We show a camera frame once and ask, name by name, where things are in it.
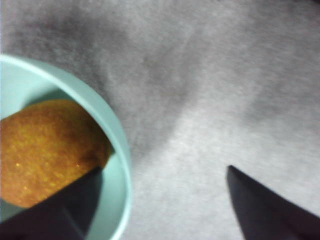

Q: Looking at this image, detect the teal ribbed bowl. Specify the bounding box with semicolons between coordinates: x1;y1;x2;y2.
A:
0;53;133;240

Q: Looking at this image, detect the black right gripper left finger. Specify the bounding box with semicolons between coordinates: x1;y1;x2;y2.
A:
0;166;104;240

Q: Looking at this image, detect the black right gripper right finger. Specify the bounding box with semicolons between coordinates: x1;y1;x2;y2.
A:
226;164;320;240

